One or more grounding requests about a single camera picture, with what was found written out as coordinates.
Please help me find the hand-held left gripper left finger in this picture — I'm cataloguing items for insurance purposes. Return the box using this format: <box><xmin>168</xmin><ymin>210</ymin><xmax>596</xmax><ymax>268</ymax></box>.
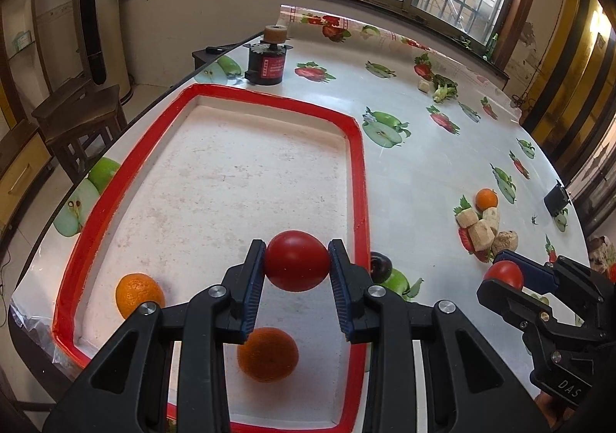
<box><xmin>43</xmin><ymin>238</ymin><xmax>268</xmax><ymax>433</ymax></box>

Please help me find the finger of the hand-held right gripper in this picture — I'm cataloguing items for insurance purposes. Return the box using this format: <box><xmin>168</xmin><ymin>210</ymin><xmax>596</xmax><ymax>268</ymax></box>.
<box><xmin>476</xmin><ymin>280</ymin><xmax>578</xmax><ymax>342</ymax></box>
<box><xmin>493</xmin><ymin>249</ymin><xmax>612</xmax><ymax>313</ymax></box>

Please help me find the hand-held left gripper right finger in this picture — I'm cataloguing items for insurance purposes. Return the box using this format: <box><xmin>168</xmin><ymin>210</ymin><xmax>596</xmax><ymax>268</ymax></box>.
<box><xmin>328</xmin><ymin>238</ymin><xmax>554</xmax><ymax>433</ymax></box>

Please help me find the small red tomato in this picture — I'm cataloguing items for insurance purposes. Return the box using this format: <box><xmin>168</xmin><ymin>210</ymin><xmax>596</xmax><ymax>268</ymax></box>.
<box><xmin>484</xmin><ymin>261</ymin><xmax>524</xmax><ymax>290</ymax></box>

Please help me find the brown round bread chunk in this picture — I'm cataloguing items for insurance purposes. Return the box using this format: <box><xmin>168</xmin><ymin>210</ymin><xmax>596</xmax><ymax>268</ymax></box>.
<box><xmin>491</xmin><ymin>230</ymin><xmax>519</xmax><ymax>257</ymax></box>

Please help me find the dark purple plum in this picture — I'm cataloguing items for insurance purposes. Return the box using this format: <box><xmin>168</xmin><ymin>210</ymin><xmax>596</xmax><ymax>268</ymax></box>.
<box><xmin>370</xmin><ymin>251</ymin><xmax>394</xmax><ymax>284</ymax></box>

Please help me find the large red tomato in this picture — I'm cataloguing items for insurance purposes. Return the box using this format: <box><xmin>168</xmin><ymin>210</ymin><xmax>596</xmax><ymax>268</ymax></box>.
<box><xmin>264</xmin><ymin>230</ymin><xmax>332</xmax><ymax>293</ymax></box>

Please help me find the large beige bread chunk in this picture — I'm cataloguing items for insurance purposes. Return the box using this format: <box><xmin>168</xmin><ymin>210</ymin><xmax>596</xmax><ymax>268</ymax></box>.
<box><xmin>468</xmin><ymin>220</ymin><xmax>496</xmax><ymax>252</ymax></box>

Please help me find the orange mandarin with stem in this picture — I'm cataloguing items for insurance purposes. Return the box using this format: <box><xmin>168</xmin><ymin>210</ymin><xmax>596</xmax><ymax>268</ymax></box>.
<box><xmin>475</xmin><ymin>188</ymin><xmax>499</xmax><ymax>211</ymax></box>

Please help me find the white tray with red rim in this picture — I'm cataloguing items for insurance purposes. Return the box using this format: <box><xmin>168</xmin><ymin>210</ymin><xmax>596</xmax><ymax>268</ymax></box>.
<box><xmin>50</xmin><ymin>83</ymin><xmax>371</xmax><ymax>433</ymax></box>

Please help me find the small black box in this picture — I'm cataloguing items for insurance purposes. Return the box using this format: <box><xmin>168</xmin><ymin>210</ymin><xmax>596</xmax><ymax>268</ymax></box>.
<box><xmin>544</xmin><ymin>180</ymin><xmax>572</xmax><ymax>217</ymax></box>

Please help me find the fruit print plastic tablecloth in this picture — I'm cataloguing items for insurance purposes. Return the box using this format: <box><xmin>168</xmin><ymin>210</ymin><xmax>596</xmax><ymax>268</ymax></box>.
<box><xmin>10</xmin><ymin>4</ymin><xmax>593</xmax><ymax>433</ymax></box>

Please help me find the green leafy vegetable scrap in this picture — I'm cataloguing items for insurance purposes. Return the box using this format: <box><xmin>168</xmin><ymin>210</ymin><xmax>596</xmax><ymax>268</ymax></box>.
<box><xmin>432</xmin><ymin>73</ymin><xmax>459</xmax><ymax>103</ymax></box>

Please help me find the yellow door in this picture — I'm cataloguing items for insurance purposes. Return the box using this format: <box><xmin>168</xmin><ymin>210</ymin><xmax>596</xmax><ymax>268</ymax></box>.
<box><xmin>522</xmin><ymin>0</ymin><xmax>616</xmax><ymax>174</ymax></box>

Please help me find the black jar with red label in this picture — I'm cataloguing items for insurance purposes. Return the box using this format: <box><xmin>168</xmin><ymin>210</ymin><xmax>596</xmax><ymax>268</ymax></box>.
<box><xmin>243</xmin><ymin>24</ymin><xmax>295</xmax><ymax>86</ymax></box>

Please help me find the wooden stool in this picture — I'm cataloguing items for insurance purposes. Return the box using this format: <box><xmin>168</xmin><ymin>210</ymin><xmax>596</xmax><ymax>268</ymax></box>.
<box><xmin>31</xmin><ymin>84</ymin><xmax>128</xmax><ymax>184</ymax></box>

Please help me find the yellow cabinet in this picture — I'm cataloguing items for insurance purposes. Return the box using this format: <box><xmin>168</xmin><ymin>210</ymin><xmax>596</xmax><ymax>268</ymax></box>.
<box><xmin>0</xmin><ymin>118</ymin><xmax>54</xmax><ymax>234</ymax></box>

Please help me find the dark vertical pipe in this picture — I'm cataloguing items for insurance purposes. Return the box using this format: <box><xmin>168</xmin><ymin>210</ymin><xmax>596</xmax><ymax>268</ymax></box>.
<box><xmin>77</xmin><ymin>0</ymin><xmax>107</xmax><ymax>86</ymax></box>

